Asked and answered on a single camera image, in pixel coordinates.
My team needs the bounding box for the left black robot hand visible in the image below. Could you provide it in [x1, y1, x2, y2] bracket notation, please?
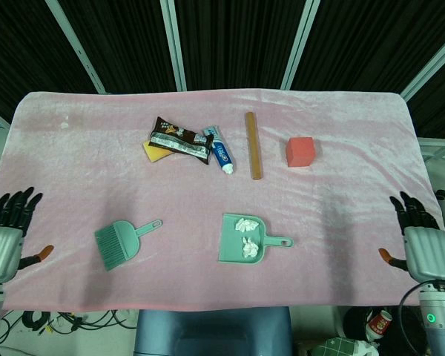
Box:
[0, 187, 56, 283]

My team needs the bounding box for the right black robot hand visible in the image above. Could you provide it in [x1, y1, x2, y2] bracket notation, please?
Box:
[378, 191, 445, 283]

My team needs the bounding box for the green hand brush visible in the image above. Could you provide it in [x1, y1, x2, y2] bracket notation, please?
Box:
[93, 219, 163, 273]

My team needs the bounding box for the white paper ball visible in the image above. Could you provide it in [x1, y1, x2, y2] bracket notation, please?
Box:
[242, 237, 260, 258]
[234, 218, 259, 233]

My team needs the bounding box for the green plastic dustpan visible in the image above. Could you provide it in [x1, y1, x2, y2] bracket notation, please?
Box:
[217, 212, 294, 265]

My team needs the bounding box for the red paper cup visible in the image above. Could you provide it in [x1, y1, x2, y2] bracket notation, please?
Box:
[366, 310, 394, 340]

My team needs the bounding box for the pink velvet tablecloth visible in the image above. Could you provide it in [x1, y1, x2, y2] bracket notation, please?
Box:
[0, 88, 445, 312]

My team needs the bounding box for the green gridded mat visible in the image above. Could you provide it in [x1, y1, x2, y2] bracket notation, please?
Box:
[310, 335, 361, 356]

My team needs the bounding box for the red foam cube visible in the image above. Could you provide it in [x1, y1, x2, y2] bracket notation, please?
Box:
[285, 136, 316, 168]

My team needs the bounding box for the yellow green sponge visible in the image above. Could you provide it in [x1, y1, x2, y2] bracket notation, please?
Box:
[141, 139, 175, 163]

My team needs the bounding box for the wooden rolling pin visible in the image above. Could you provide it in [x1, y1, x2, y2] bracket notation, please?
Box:
[244, 111, 264, 182]

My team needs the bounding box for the brown snack wrapper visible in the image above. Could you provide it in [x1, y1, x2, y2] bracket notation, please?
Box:
[149, 116, 214, 166]

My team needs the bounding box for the blue-grey robot torso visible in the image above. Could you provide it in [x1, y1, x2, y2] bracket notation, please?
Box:
[134, 307, 294, 356]

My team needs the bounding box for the blue white toothpaste tube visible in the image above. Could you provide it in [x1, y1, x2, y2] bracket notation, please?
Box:
[202, 125, 235, 176]

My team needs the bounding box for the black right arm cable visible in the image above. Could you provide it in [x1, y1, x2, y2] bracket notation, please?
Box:
[398, 280, 433, 356]

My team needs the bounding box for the black floor cable bundle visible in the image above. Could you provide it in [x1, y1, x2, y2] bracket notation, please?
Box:
[0, 309, 136, 337]

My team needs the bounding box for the white metal frame post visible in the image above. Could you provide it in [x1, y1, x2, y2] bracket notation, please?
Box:
[280, 0, 321, 90]
[45, 0, 107, 94]
[159, 0, 188, 92]
[400, 27, 445, 104]

